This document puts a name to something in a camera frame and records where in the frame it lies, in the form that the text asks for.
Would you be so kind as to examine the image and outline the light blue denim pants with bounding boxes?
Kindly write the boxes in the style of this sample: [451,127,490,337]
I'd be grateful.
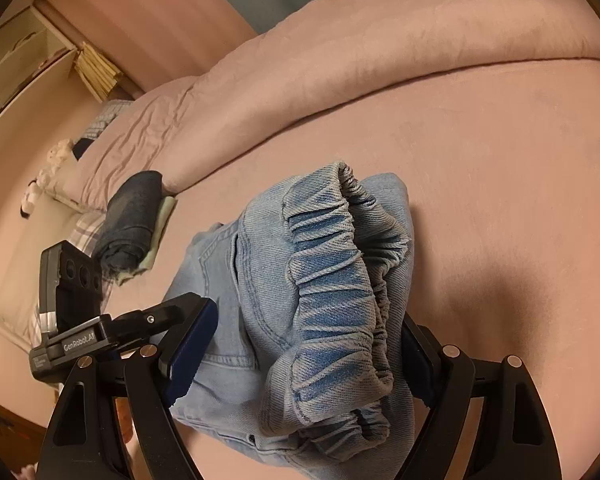
[168,162,415,479]

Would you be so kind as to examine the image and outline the plaid pillow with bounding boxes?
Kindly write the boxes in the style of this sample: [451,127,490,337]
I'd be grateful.
[31,211,109,347]

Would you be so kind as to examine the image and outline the folded dark blue jeans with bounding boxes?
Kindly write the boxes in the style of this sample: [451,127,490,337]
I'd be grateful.
[92,170,162,278]

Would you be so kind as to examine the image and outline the folded light green garment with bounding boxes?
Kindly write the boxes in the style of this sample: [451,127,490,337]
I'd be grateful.
[114,196,178,286]

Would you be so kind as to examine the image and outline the white plush toy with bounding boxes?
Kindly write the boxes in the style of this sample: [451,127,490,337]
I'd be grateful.
[19,139,74,219]

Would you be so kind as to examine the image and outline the checked blue pillow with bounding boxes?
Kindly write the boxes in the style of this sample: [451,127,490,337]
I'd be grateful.
[81,100,132,140]

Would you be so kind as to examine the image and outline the pink bed sheet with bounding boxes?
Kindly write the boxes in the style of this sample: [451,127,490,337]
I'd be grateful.
[116,55,600,479]

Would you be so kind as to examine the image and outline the wooden shelf unit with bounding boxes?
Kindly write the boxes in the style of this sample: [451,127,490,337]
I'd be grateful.
[0,6,76,114]

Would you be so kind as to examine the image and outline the pink curtain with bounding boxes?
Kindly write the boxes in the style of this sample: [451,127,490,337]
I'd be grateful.
[35,0,257,91]

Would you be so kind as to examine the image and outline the pink duvet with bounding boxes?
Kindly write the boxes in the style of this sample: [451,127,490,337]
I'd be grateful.
[74,0,600,212]

